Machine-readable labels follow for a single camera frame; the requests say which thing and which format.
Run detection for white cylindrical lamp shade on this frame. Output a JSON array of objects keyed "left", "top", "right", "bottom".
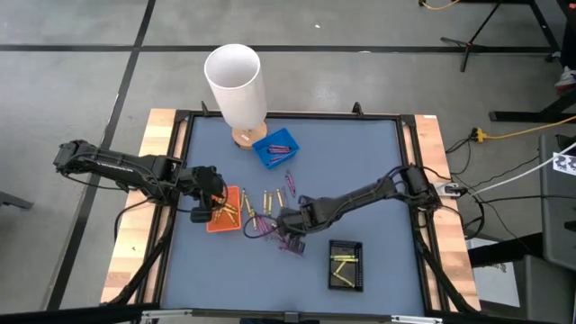
[{"left": 202, "top": 42, "right": 268, "bottom": 131}]

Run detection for wooden table side board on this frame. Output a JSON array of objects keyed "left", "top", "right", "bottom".
[
  {"left": 411, "top": 113, "right": 482, "bottom": 312},
  {"left": 99, "top": 107, "right": 193, "bottom": 305}
]

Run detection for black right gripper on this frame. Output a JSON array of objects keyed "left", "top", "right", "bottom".
[{"left": 274, "top": 194, "right": 327, "bottom": 239}]

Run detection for orange plastic basket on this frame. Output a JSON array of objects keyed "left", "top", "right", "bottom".
[{"left": 205, "top": 184, "right": 243, "bottom": 234}]

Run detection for grey chair leg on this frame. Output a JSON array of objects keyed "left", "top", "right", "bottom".
[{"left": 0, "top": 190, "right": 35, "bottom": 212}]

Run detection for black table frame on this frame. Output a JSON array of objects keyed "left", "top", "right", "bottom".
[{"left": 134, "top": 101, "right": 451, "bottom": 316}]

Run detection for fiducial marker sheet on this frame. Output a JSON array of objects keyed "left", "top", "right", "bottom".
[{"left": 552, "top": 151, "right": 576, "bottom": 177}]

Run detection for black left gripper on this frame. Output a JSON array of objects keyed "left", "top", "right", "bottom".
[{"left": 179, "top": 165, "right": 226, "bottom": 225}]

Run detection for yellow floor cable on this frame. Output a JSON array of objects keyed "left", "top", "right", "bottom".
[{"left": 418, "top": 0, "right": 461, "bottom": 12}]

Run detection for yellow extension cord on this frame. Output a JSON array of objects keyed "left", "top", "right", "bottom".
[{"left": 470, "top": 115, "right": 576, "bottom": 144}]

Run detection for silver frame rail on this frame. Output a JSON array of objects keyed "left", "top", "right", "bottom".
[{"left": 139, "top": 307, "right": 445, "bottom": 324}]

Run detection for black tripod stand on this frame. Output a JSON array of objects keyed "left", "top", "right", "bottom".
[{"left": 439, "top": 0, "right": 564, "bottom": 74}]

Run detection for grey floor box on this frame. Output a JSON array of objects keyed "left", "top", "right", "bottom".
[{"left": 467, "top": 254, "right": 576, "bottom": 324}]

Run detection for blue plastic basket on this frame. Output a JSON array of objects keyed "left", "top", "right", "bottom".
[{"left": 251, "top": 127, "right": 302, "bottom": 171}]

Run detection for grey side desk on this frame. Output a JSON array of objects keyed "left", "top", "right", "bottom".
[{"left": 537, "top": 133, "right": 576, "bottom": 272}]

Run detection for black floor stand base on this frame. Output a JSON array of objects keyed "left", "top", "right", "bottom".
[{"left": 488, "top": 88, "right": 576, "bottom": 124}]

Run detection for black floor cable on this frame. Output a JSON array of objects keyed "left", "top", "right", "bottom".
[{"left": 467, "top": 193, "right": 576, "bottom": 203}]

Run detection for black looped gripper cable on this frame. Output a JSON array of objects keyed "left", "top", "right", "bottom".
[
  {"left": 242, "top": 214, "right": 281, "bottom": 240},
  {"left": 174, "top": 177, "right": 231, "bottom": 215}
]

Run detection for round wooden lamp base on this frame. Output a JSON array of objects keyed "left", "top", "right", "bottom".
[{"left": 230, "top": 121, "right": 269, "bottom": 151}]

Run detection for white cable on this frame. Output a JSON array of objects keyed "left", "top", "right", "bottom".
[{"left": 467, "top": 141, "right": 576, "bottom": 198}]

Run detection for black plastic basket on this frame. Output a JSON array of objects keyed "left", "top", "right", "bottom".
[{"left": 327, "top": 238, "right": 365, "bottom": 293}]

